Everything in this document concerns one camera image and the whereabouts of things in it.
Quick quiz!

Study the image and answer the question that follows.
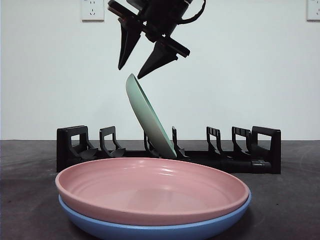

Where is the green round plate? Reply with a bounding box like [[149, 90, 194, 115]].
[[125, 73, 178, 159]]

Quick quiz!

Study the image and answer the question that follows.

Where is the pink round plate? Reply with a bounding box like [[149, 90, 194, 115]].
[[54, 157, 251, 226]]

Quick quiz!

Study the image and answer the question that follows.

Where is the blue round plate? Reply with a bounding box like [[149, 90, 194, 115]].
[[57, 192, 252, 240]]

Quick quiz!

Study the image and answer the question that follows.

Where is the black plastic dish rack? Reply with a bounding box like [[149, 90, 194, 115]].
[[56, 125, 282, 175]]

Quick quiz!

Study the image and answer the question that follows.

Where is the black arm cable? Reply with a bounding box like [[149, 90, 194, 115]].
[[177, 0, 208, 26]]

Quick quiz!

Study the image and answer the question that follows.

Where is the white wall power outlet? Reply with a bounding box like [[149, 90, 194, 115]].
[[80, 0, 105, 23], [306, 0, 320, 22]]

